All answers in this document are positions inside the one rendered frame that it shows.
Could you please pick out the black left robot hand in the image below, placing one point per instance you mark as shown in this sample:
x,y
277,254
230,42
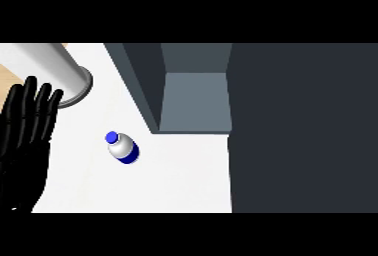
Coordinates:
x,y
22,140

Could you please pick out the blue-capped water bottle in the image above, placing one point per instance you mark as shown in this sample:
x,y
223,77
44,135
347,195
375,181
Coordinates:
x,y
122,149

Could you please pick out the dark grey cabinet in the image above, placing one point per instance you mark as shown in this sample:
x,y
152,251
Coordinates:
x,y
192,96

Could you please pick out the dark grey cabinet door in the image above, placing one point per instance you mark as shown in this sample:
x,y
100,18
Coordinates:
x,y
304,128

